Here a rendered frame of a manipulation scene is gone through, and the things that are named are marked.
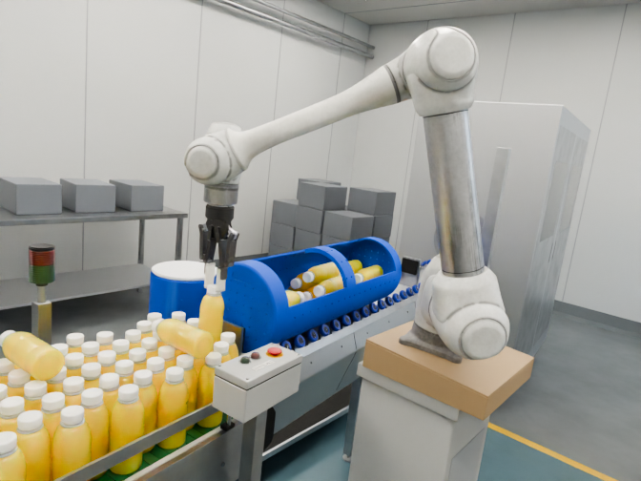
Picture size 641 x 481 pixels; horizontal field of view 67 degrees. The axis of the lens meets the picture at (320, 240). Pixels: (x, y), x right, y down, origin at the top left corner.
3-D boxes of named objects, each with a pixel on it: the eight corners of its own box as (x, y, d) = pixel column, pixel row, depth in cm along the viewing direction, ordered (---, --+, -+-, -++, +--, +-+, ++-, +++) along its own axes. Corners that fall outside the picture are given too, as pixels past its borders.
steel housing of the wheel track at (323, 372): (469, 314, 323) (479, 264, 317) (247, 473, 145) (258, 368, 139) (429, 303, 339) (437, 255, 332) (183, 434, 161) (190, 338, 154)
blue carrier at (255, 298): (397, 306, 216) (406, 244, 210) (270, 367, 144) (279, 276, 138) (342, 289, 231) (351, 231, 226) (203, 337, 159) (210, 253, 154)
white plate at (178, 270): (173, 282, 185) (173, 284, 186) (232, 273, 205) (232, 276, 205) (139, 263, 204) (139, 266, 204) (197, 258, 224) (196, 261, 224)
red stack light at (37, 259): (59, 263, 133) (59, 250, 132) (35, 267, 128) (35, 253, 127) (48, 259, 137) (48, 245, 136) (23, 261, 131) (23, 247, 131)
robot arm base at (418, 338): (476, 340, 150) (480, 324, 149) (460, 365, 131) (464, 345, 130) (420, 322, 158) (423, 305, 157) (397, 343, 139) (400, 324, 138)
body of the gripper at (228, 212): (241, 206, 130) (238, 240, 132) (219, 200, 134) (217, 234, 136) (221, 207, 124) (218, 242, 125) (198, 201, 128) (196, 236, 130)
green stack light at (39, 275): (59, 282, 134) (59, 264, 133) (35, 285, 129) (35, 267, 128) (48, 276, 138) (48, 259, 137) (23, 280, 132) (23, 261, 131)
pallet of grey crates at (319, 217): (383, 292, 574) (398, 192, 552) (342, 303, 513) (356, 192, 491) (308, 267, 649) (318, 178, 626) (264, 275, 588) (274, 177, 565)
